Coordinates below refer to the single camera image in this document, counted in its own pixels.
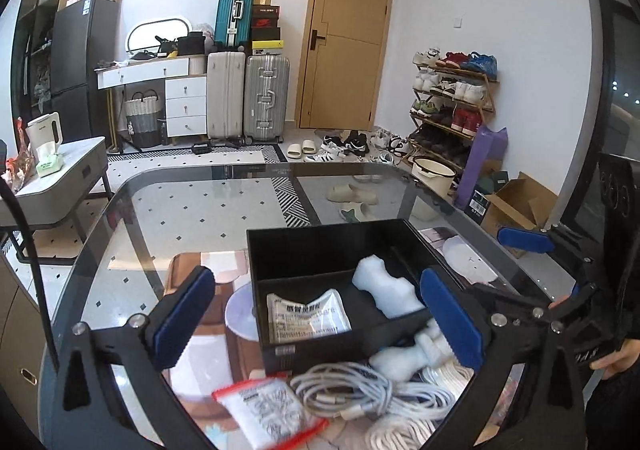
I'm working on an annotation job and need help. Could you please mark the grey side table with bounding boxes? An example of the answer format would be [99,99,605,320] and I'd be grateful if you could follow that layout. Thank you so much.
[0,136,114,266]

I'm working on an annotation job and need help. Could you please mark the white plastic bag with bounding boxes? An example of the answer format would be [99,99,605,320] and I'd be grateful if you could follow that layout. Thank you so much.
[192,22,217,51]

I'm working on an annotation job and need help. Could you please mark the black white patterned rug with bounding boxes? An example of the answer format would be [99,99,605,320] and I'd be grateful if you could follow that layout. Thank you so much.
[107,144,321,226]

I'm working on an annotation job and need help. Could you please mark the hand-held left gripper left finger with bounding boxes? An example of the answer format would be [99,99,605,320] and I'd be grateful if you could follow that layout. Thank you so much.
[50,265,221,450]

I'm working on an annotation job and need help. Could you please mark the white suitcase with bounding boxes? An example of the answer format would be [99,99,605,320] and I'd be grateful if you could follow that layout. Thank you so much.
[206,51,247,140]

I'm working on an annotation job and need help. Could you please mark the white kettle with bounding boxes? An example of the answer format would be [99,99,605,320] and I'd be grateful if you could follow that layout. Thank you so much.
[26,112,63,156]

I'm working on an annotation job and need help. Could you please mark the black cardboard box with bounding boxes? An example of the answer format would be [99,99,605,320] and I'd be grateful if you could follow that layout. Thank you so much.
[246,218,453,378]

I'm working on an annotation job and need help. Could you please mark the white medicine packet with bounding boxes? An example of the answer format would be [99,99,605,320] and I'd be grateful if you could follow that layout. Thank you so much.
[266,289,354,345]

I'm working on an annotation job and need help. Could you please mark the pile of floor shoes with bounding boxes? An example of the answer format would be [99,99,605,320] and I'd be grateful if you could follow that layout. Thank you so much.
[305,129,416,167]

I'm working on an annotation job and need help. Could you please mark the wooden door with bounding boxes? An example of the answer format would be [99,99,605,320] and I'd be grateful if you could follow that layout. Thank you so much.
[295,0,397,131]

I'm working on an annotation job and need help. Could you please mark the rows of shoes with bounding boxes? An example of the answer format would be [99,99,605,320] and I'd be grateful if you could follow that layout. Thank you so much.
[410,47,493,166]

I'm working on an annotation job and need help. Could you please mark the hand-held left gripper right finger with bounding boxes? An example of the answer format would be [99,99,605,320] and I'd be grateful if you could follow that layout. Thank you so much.
[419,268,588,450]

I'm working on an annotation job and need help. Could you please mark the wooden shoe rack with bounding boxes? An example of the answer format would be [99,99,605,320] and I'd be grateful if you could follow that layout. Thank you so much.
[407,50,501,172]

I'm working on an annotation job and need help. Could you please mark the black glass cabinet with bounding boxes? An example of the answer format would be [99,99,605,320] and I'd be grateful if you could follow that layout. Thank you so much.
[11,0,98,127]

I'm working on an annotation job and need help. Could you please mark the red snack bag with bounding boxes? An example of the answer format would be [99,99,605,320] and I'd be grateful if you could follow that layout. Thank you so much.
[2,117,39,192]

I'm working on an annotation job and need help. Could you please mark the black cable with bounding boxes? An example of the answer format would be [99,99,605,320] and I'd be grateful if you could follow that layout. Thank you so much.
[0,175,62,381]

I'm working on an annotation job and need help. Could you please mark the black refrigerator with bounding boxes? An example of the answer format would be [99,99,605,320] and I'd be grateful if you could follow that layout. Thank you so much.
[50,0,118,143]

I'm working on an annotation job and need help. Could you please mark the printed anime table mat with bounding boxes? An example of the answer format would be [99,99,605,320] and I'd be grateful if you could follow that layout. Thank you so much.
[164,227,503,450]

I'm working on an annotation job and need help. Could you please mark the person's right hand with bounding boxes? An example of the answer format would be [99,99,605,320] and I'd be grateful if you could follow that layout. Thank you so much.
[590,337,640,381]

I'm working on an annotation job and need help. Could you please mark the red-edged snack packet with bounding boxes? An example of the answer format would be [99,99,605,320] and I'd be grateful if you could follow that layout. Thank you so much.
[212,377,329,450]

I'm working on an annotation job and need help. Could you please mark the white cable bundle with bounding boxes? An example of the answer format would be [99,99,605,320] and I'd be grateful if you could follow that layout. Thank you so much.
[290,362,451,431]

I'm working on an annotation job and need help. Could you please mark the open cardboard box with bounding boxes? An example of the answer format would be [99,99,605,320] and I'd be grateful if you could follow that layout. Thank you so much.
[482,171,559,259]

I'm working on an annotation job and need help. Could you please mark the white plush toy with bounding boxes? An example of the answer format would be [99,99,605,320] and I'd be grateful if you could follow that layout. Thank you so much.
[369,319,457,382]
[353,255,427,319]

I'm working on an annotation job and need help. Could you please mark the teal suitcase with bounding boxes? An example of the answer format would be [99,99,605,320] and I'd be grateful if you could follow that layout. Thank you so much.
[215,0,257,52]

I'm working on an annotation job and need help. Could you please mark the dark labelled box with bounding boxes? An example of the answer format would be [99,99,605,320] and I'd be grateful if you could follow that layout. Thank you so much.
[464,186,494,222]

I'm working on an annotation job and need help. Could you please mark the white pot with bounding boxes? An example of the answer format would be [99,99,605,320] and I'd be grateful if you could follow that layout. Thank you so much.
[411,156,457,194]

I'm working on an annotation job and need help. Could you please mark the blue bag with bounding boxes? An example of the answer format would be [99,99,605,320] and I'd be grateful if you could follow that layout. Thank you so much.
[462,51,499,77]

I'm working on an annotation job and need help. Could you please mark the white rope bundle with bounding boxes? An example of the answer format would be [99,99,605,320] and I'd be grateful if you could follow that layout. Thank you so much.
[364,364,477,450]

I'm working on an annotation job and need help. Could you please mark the purple yoga mat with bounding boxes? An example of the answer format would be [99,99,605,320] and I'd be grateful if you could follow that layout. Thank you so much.
[454,126,509,212]

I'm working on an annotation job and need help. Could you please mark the woven basket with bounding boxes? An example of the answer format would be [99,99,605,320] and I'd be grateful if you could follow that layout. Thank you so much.
[124,89,164,149]

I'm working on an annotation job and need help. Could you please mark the white desk with drawers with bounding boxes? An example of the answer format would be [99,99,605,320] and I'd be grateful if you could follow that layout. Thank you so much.
[96,56,208,152]

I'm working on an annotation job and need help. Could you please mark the dark window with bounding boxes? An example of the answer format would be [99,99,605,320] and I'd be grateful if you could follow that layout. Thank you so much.
[596,0,640,231]

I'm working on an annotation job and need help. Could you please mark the oval mirror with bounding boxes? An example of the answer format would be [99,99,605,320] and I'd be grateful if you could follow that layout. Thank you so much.
[125,16,192,58]

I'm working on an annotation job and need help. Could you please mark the person's dark clothing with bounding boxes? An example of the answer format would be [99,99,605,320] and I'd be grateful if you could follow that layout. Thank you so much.
[582,370,640,450]

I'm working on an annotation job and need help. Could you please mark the green tissue pack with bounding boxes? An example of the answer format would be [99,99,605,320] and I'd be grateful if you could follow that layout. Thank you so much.
[35,142,65,179]

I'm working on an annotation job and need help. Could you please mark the silver suitcase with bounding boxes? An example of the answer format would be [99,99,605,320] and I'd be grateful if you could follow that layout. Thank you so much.
[243,54,291,146]

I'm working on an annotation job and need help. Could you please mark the beige cabinet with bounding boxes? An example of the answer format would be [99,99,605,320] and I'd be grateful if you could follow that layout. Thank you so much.
[0,250,52,426]

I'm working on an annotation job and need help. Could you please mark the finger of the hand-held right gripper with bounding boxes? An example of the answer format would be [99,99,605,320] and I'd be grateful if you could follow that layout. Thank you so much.
[547,280,601,326]
[496,225,596,271]

